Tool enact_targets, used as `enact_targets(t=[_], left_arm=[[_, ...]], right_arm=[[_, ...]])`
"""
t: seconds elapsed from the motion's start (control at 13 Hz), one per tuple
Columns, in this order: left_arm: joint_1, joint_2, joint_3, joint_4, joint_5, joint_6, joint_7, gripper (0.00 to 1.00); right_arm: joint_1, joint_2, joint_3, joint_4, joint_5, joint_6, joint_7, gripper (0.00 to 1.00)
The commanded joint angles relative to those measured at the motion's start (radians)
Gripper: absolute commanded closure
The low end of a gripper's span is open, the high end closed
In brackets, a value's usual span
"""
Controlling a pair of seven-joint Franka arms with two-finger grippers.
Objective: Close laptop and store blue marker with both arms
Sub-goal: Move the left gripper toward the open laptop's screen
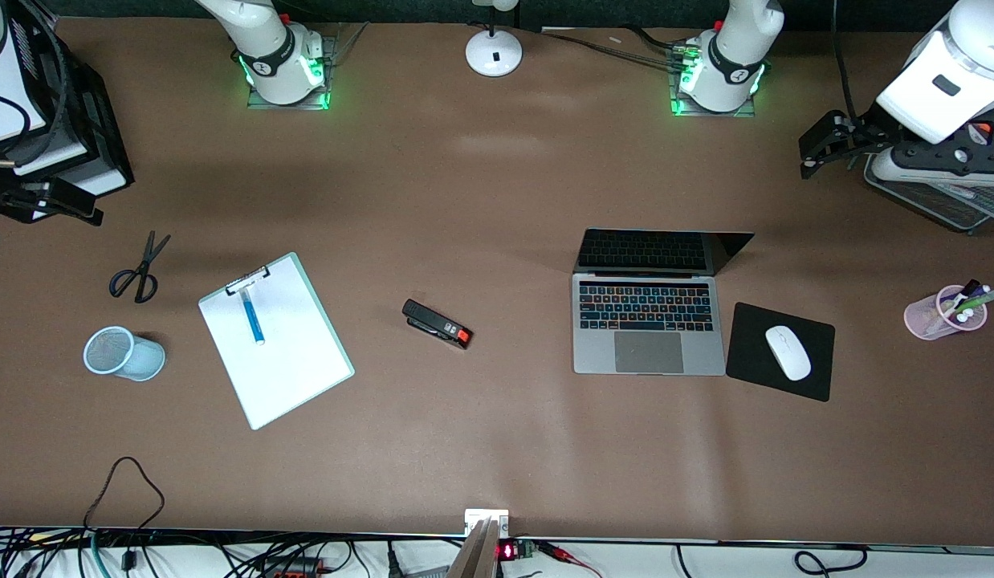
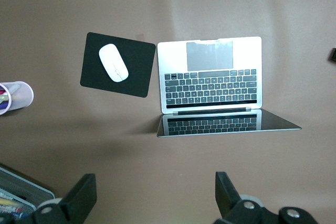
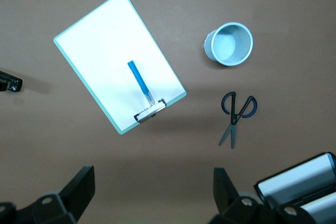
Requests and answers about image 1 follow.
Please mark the black mouse pad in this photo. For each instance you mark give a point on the black mouse pad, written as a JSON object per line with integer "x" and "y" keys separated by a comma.
{"x": 746, "y": 353}

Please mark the black scissors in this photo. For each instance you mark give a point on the black scissors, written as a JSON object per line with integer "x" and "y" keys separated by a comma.
{"x": 148, "y": 258}

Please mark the silver laptop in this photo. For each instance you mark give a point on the silver laptop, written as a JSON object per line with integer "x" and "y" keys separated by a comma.
{"x": 649, "y": 353}

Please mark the blue marker white cap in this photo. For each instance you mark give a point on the blue marker white cap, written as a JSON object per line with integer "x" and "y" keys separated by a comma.
{"x": 254, "y": 321}

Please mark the black mesh desk tray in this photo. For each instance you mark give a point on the black mesh desk tray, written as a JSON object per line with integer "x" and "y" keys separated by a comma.
{"x": 930, "y": 201}

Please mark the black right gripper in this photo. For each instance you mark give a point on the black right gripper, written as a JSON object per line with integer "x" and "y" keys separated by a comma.
{"x": 1, "y": 195}

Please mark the green marker in cup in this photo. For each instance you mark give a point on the green marker in cup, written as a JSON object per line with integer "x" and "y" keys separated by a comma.
{"x": 979, "y": 302}

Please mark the small white box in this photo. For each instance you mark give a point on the small white box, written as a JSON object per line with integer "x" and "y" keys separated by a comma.
{"x": 473, "y": 515}

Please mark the red black connector block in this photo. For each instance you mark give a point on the red black connector block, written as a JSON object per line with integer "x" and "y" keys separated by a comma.
{"x": 304, "y": 568}

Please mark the mint green clipboard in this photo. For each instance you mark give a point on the mint green clipboard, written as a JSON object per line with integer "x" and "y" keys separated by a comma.
{"x": 246, "y": 282}

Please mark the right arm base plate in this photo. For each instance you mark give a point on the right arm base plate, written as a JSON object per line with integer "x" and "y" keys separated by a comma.
{"x": 288, "y": 105}

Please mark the wooden post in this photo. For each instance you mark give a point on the wooden post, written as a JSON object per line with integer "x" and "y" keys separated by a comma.
{"x": 474, "y": 558}

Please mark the black stapler red tip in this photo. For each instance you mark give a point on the black stapler red tip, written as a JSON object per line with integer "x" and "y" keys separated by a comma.
{"x": 433, "y": 321}

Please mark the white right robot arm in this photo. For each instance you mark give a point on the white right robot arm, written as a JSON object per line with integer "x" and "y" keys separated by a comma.
{"x": 272, "y": 48}

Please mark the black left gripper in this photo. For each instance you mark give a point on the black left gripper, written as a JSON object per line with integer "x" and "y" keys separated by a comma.
{"x": 867, "y": 133}

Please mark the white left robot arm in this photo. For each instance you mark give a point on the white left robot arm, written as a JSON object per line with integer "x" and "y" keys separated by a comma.
{"x": 939, "y": 72}

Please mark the black marker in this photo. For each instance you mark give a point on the black marker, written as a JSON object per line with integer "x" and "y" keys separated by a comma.
{"x": 969, "y": 286}

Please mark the purple marker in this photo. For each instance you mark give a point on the purple marker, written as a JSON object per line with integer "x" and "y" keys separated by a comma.
{"x": 985, "y": 289}

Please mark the black stacked paper tray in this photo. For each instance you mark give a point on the black stacked paper tray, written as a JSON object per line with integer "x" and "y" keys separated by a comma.
{"x": 103, "y": 136}

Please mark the white round stand base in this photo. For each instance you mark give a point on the white round stand base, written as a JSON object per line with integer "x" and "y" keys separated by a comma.
{"x": 494, "y": 56}

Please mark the white clipboard paper sheet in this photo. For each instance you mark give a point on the white clipboard paper sheet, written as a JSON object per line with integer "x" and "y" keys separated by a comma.
{"x": 288, "y": 361}

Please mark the light blue mesh cup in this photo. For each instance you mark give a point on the light blue mesh cup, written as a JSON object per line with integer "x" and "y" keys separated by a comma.
{"x": 140, "y": 361}

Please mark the red LED circuit board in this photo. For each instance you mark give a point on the red LED circuit board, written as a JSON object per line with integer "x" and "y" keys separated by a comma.
{"x": 507, "y": 551}

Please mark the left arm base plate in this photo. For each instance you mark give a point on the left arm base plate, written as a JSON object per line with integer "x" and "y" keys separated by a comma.
{"x": 714, "y": 114}

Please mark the white computer mouse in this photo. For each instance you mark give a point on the white computer mouse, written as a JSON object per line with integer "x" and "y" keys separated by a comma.
{"x": 788, "y": 353}

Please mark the pink mesh pen cup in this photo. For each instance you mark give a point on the pink mesh pen cup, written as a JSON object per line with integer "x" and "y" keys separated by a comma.
{"x": 922, "y": 321}

